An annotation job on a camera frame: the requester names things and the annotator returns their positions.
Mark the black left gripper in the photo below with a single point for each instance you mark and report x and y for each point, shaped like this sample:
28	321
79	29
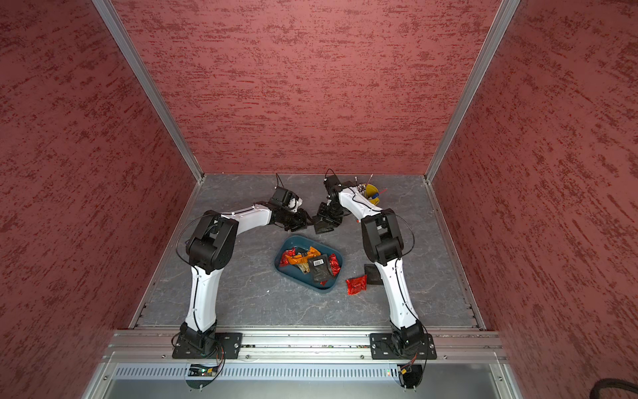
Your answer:
301	222

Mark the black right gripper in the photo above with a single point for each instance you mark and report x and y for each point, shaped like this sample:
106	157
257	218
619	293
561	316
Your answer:
321	213

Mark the orange tea bag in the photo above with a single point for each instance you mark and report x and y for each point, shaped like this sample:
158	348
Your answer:
302	258

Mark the red tea bag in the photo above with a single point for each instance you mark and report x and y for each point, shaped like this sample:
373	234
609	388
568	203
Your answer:
286	256
356	285
335	266

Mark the black yellow oolong tea bag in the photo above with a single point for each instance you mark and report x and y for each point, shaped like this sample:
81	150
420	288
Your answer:
304	268

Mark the black tea bag with label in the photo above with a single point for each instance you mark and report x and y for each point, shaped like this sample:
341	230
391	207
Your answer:
320	269

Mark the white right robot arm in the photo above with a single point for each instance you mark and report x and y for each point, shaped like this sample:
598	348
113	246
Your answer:
384	246

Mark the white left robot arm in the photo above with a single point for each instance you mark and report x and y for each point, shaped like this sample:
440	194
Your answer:
210	249

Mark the teal storage box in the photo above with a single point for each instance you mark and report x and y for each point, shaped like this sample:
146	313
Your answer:
302	244

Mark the yellow pen cup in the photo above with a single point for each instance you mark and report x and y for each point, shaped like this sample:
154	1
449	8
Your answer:
371	193

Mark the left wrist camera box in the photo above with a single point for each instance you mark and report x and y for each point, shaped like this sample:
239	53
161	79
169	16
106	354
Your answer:
285	199

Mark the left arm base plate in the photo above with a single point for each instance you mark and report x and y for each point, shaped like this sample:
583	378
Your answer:
196	346

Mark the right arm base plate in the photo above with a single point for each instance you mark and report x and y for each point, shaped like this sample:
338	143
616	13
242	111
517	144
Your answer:
385	346

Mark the aluminium front rail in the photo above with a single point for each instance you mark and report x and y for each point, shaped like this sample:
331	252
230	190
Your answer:
311	345

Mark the aluminium corner post left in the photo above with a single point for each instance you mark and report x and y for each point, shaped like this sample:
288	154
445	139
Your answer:
116	28

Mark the aluminium corner post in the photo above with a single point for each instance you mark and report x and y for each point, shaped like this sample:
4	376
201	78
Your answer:
496	32
116	28

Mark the aluminium corner post right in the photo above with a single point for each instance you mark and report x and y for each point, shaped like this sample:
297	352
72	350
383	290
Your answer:
496	32

